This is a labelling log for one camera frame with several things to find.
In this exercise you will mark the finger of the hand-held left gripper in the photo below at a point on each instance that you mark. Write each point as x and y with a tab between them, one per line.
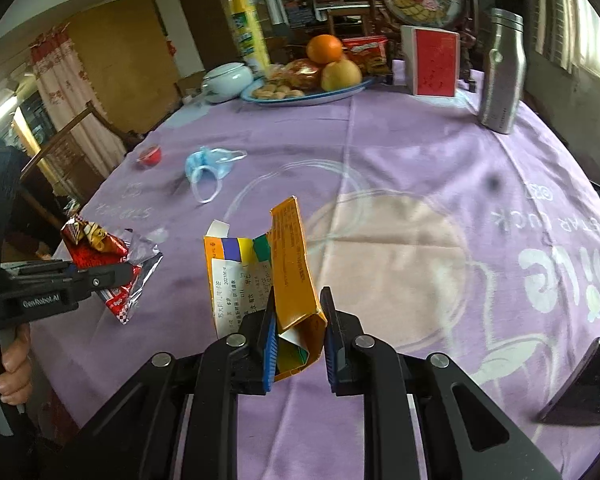
105	279

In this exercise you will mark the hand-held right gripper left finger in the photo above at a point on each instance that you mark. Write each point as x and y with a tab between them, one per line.
269	350

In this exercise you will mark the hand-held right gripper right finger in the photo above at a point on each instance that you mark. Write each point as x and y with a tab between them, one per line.
330	350

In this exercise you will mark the red foil snack wrapper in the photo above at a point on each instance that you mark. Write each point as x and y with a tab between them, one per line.
87	242

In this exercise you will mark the orange yellow cardboard carton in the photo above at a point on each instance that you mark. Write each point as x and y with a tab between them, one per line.
290	260

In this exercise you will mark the person's left hand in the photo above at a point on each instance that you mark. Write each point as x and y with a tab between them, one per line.
15	365

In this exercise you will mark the wooden armchair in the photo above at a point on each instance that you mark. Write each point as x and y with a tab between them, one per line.
65	160

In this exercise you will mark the small red round object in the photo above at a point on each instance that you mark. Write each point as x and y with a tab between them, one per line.
149	156

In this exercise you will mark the blue face mask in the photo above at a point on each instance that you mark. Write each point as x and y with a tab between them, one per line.
207	165

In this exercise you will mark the white floral curtain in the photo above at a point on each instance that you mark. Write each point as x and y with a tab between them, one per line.
70	90

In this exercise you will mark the purple printed tablecloth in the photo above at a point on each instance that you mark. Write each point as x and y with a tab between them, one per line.
430	185

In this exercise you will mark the brown wooden wardrobe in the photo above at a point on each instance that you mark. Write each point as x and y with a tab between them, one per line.
125	60

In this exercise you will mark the white ceramic lidded pot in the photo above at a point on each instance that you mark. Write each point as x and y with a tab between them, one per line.
227	82

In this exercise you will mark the pile of small cookies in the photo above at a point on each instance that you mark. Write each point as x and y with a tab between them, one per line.
277	92

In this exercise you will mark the blue rimmed oval plate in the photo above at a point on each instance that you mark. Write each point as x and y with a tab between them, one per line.
330	95

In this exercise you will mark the black smartphone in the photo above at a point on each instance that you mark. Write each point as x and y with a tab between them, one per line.
585	385

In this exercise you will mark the yellow pear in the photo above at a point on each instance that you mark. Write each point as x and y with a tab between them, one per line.
341	76

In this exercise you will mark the wrapped pastry packet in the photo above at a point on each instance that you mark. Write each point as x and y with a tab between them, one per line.
304	74

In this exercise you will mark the yellow spray can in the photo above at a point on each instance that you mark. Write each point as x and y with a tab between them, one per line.
247	30

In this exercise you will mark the red snack packet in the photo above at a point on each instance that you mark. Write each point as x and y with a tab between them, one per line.
370	55

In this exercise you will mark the orange fruit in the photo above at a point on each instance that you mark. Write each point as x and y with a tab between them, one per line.
325	49

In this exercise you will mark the red and white box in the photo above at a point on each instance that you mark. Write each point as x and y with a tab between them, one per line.
432	62

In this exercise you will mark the silver metal flask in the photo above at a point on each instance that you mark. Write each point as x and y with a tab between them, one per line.
502	75

